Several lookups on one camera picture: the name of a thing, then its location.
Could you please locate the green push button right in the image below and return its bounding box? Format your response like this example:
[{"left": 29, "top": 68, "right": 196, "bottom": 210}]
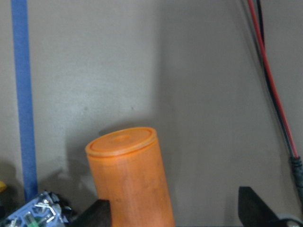
[{"left": 0, "top": 191, "right": 73, "bottom": 227}]

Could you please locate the red black power cable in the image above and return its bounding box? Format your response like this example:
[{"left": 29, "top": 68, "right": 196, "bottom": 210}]
[{"left": 246, "top": 0, "right": 303, "bottom": 206}]

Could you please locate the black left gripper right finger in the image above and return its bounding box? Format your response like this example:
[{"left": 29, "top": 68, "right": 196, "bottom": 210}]
[{"left": 238, "top": 186, "right": 303, "bottom": 227}]

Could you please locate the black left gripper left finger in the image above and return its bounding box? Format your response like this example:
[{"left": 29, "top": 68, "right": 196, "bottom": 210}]
[{"left": 69, "top": 200, "right": 112, "bottom": 227}]

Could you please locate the yellow push button lower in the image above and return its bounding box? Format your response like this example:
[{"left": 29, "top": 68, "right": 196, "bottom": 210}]
[{"left": 0, "top": 181, "right": 8, "bottom": 207}]

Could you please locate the plain orange cylinder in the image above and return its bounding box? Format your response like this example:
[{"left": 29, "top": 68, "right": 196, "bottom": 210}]
[{"left": 85, "top": 127, "right": 175, "bottom": 227}]

